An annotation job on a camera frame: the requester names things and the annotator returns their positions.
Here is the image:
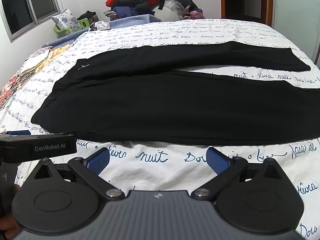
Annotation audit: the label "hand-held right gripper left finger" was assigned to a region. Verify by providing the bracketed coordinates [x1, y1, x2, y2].
[32, 147, 125, 201]

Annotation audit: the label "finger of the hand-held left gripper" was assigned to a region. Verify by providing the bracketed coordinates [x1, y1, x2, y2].
[6, 130, 32, 136]

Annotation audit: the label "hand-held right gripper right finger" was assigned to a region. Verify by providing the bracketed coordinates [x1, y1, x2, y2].
[191, 146, 285, 201]

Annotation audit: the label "black pants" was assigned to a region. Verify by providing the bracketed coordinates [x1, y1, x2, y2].
[31, 41, 320, 147]

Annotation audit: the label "person's left hand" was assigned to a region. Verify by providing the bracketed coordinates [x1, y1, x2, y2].
[0, 184, 23, 240]

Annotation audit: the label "white script-printed bedspread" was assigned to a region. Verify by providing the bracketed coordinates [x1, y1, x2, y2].
[0, 17, 320, 240]

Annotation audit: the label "metal-framed window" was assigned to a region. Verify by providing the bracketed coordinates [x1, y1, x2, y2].
[0, 0, 62, 43]

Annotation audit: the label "floral pillow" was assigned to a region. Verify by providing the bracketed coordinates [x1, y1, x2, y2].
[51, 9, 82, 33]

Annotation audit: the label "green plastic basket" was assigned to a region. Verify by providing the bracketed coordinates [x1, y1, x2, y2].
[54, 17, 90, 34]

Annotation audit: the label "dark olive cloth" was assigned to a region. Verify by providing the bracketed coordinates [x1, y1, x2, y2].
[77, 10, 98, 23]

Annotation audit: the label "light blue blanket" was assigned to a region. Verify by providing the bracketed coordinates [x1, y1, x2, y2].
[42, 14, 163, 48]

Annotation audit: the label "clear plastic bag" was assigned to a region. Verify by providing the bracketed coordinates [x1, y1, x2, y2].
[164, 0, 187, 20]

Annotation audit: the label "black bag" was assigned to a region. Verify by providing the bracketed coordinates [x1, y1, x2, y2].
[174, 0, 199, 12]

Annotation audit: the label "frosted sliding wardrobe door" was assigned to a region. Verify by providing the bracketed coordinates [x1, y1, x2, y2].
[272, 0, 320, 65]

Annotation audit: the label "wooden door frame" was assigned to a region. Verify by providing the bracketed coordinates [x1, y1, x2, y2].
[219, 0, 274, 27]

